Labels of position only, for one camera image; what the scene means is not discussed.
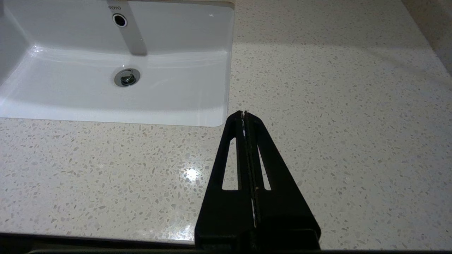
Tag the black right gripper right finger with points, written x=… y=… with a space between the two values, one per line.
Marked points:
x=282 y=211

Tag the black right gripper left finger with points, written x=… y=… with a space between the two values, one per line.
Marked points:
x=219 y=211

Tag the chrome sink drain stopper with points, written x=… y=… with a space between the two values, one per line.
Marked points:
x=127 y=77

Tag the white rectangular sink basin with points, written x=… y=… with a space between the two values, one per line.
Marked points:
x=88 y=70

